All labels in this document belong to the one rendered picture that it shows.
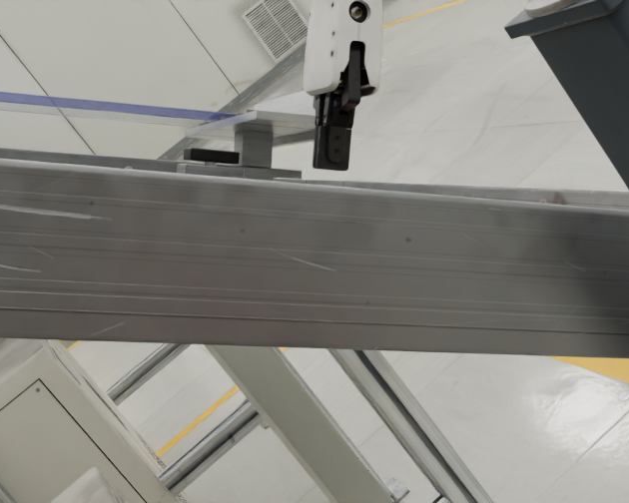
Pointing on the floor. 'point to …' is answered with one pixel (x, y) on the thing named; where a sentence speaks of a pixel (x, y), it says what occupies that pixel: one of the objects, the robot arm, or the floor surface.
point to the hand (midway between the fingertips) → (331, 149)
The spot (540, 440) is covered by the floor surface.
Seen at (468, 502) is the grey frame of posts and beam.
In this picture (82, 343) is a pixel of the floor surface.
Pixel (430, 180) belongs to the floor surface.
